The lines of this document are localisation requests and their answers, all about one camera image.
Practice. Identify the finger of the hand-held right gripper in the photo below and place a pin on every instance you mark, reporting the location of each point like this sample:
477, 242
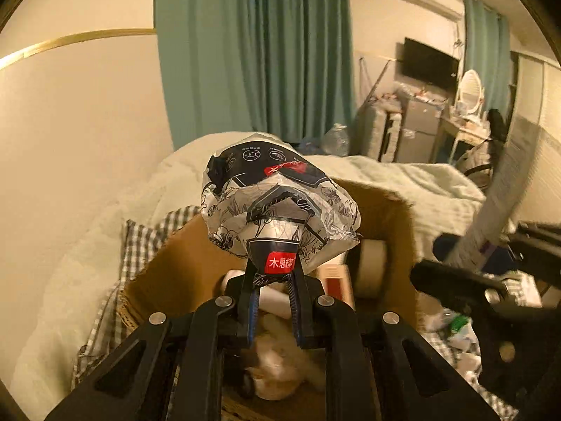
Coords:
447, 248
451, 280

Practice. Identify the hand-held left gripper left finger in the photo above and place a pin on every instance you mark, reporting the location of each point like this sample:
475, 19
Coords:
252, 311

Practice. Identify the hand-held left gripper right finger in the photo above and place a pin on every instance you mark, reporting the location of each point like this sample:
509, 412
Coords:
296, 315

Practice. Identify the beige printed small box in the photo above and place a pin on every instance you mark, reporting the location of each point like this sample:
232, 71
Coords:
335, 283

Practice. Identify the plush toy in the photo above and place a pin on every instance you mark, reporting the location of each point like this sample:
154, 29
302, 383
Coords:
280, 368

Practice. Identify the white tape roll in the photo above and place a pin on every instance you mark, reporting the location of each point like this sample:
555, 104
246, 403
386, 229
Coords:
371, 267

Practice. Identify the brown cardboard box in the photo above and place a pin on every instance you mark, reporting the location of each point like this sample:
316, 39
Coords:
184, 254

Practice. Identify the floral black white packet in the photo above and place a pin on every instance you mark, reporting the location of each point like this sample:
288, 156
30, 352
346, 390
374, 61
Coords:
280, 193

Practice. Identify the green white wrapper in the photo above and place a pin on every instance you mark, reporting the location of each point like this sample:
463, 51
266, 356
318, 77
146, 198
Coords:
456, 325

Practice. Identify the white knitted blanket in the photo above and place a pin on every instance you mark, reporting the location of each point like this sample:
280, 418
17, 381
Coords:
416, 180

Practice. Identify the white dressing table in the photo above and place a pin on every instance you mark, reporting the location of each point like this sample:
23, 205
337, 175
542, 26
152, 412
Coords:
464, 133

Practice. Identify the grey small fridge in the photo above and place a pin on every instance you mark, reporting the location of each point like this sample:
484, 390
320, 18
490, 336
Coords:
418, 127

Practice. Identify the checked blanket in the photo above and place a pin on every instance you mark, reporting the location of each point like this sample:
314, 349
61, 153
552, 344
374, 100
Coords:
136, 245

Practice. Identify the clear plastic water bottle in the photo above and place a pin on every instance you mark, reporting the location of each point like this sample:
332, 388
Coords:
336, 140

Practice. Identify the white oval mirror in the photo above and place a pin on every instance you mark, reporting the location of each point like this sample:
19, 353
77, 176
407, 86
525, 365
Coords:
470, 94

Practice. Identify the cream duvet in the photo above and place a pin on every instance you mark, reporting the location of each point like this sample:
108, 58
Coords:
87, 272

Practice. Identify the white louvered closet door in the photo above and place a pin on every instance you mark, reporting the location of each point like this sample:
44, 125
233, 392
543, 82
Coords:
541, 96

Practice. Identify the leaning stick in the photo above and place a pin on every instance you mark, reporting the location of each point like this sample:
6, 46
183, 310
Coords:
378, 81

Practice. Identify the black television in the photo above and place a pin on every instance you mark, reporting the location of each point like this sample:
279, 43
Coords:
431, 65

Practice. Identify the narrow green curtain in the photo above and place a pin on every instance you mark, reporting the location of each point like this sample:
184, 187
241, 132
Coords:
486, 52

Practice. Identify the wide green curtain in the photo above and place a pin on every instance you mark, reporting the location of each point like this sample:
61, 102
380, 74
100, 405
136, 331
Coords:
263, 52

